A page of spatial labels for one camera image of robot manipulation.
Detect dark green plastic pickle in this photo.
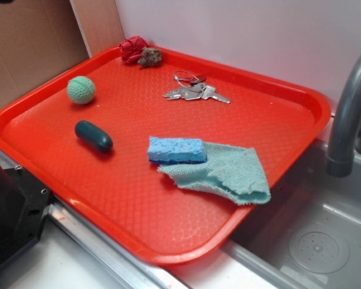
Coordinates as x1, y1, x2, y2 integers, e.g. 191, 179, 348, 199
75, 120, 114, 153

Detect silver keys on ring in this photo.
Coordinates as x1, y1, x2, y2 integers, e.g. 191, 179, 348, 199
163, 70, 230, 104

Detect crumpled red cloth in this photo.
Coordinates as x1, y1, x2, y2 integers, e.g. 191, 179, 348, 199
119, 36, 150, 64

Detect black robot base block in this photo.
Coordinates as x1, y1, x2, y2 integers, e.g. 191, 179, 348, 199
0, 166, 52, 270

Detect grey plastic sink basin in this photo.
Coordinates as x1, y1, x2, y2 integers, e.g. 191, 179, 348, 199
223, 140, 361, 288

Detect brown rock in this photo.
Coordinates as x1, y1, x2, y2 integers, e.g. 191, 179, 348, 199
137, 48, 162, 68

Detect red plastic tray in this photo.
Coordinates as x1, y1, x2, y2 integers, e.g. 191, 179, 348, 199
0, 47, 331, 265

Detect grey plastic faucet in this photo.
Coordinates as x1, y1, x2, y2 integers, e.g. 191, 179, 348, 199
326, 56, 361, 178

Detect brown cardboard panel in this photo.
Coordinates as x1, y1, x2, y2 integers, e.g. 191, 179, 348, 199
0, 1, 88, 109

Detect teal knitted cloth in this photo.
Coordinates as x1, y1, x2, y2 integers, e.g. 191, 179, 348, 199
158, 142, 271, 205

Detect light green ball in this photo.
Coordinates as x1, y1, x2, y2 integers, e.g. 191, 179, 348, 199
67, 76, 96, 105

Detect blue sponge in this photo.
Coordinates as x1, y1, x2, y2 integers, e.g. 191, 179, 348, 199
147, 137, 207, 164

